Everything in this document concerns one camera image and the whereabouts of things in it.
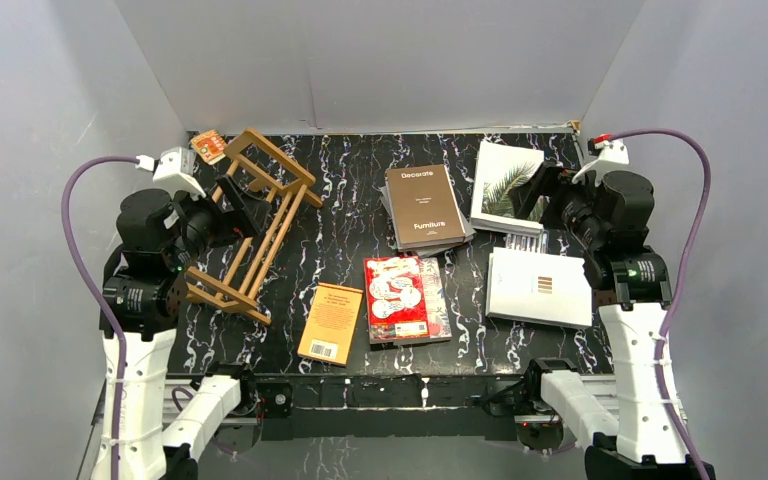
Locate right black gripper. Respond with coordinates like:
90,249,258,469
506,162,606,249

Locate white palm leaf book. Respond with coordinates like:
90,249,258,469
470,140,545,236

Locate white Afternoon tea book box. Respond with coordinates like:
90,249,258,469
485,247,593,329

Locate brown Decorate Furniture book box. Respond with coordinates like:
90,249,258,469
385,164,467,251

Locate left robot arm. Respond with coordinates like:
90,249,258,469
91,189,269,479

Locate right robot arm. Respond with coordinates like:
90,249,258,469
509,161,716,479

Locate wooden book rack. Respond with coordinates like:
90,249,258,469
186,128,323,325

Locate coloured marker pen pack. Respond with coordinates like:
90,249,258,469
504,231,549,253

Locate small orange card pack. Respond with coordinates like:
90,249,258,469
190,129,227,165

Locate orange paperback book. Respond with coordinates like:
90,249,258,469
297,283,364,367

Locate floral patterned book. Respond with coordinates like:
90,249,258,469
411,257,452,344

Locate red comic treehouse book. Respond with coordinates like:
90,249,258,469
363,256,430,345

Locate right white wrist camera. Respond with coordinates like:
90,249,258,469
572,134,630,187

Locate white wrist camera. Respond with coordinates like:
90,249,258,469
136,146,206,199
572,134,630,187

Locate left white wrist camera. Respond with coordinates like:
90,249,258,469
136,146,206,199

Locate aluminium front rail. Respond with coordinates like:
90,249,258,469
92,374,687,439

